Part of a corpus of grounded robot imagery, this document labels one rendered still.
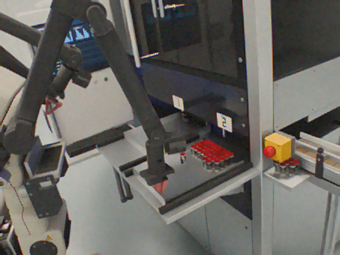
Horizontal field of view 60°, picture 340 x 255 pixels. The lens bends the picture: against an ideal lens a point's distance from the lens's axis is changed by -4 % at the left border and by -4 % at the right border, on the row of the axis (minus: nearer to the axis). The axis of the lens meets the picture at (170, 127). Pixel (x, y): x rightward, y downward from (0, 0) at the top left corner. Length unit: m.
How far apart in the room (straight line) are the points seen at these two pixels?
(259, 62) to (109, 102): 1.08
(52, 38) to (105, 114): 1.12
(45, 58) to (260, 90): 0.65
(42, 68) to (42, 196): 0.47
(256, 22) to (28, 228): 1.03
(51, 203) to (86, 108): 0.82
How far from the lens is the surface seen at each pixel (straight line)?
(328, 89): 1.35
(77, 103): 1.79
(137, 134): 1.55
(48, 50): 0.80
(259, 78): 1.01
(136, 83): 0.84
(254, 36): 0.98
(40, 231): 1.23
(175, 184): 1.12
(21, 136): 0.86
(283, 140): 1.05
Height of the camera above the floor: 1.53
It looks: 24 degrees down
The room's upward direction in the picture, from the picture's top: 9 degrees counter-clockwise
